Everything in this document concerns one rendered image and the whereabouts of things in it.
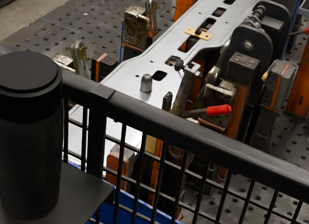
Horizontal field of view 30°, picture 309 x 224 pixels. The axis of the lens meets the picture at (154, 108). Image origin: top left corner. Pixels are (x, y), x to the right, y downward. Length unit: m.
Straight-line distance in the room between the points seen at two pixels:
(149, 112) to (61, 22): 1.78
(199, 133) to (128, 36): 1.25
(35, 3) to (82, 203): 3.29
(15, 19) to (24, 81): 3.21
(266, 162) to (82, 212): 0.21
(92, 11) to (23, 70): 1.91
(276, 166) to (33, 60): 0.25
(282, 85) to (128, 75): 0.41
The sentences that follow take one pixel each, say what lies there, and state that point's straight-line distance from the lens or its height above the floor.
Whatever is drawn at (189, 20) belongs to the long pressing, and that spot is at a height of 1.00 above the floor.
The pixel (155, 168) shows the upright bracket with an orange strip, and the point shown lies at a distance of 1.33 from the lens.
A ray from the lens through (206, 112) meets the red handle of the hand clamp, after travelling 1.31.
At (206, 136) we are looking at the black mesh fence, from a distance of 0.58.
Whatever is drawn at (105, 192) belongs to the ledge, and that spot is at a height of 1.43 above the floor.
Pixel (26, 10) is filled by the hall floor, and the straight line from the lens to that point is 3.83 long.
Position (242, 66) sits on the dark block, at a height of 1.12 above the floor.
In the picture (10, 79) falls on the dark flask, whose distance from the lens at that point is 0.54.
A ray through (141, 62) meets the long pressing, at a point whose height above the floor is 1.00.
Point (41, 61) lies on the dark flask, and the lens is 0.56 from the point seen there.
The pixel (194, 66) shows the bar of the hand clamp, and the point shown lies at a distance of 1.27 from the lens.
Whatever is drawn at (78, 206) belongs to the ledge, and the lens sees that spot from 0.66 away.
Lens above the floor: 1.93
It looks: 39 degrees down
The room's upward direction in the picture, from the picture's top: 8 degrees clockwise
